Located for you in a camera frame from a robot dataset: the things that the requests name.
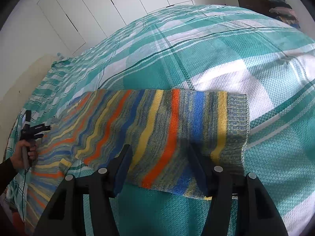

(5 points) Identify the multicolour striped knit sweater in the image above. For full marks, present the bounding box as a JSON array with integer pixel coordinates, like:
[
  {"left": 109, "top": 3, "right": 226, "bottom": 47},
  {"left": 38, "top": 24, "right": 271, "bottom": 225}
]
[{"left": 26, "top": 89, "right": 249, "bottom": 233}]

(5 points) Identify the black sleeved left forearm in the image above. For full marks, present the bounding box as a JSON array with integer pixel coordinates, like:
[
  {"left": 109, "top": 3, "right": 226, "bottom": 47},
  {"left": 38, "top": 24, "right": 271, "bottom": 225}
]
[{"left": 0, "top": 157, "right": 18, "bottom": 193}]

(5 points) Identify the dark chair with clothes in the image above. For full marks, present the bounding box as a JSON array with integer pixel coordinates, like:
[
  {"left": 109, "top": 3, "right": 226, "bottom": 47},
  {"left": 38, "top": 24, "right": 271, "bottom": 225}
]
[{"left": 238, "top": 0, "right": 301, "bottom": 30}]

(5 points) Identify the person's left hand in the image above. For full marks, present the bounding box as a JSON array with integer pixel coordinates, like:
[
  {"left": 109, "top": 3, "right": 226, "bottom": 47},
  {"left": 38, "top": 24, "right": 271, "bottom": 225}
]
[{"left": 10, "top": 140, "right": 38, "bottom": 170}]

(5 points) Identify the cream upholstered headboard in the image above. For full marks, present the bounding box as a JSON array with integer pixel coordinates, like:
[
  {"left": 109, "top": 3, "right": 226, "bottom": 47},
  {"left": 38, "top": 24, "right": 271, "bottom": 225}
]
[{"left": 1, "top": 54, "right": 58, "bottom": 158}]

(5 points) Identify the white built-in wardrobe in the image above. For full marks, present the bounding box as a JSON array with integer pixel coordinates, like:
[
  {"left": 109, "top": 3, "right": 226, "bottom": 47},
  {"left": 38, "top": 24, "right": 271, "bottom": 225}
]
[{"left": 37, "top": 0, "right": 193, "bottom": 55}]

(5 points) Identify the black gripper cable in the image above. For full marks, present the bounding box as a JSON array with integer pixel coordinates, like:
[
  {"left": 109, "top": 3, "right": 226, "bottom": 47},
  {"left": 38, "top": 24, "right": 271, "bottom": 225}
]
[{"left": 21, "top": 168, "right": 27, "bottom": 223}]

